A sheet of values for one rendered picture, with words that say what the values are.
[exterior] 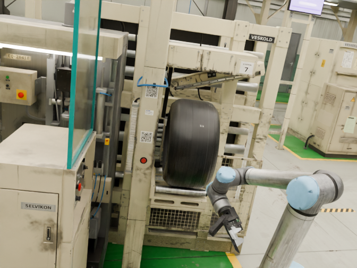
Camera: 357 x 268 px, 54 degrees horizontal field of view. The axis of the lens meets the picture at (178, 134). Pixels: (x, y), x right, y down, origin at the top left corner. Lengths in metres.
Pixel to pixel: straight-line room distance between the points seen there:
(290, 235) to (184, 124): 0.92
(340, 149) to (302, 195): 5.58
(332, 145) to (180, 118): 4.94
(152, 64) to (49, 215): 1.01
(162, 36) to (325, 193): 1.25
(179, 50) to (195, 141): 0.65
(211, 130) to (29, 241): 1.11
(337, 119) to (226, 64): 4.41
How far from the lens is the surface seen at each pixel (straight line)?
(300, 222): 1.42
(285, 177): 1.63
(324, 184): 1.38
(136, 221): 2.47
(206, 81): 2.54
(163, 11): 2.09
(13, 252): 1.87
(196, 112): 2.11
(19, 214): 1.74
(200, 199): 2.32
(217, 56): 2.39
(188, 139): 2.03
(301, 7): 6.14
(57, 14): 11.32
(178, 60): 2.37
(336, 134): 6.72
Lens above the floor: 1.94
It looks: 18 degrees down
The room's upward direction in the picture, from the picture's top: 9 degrees clockwise
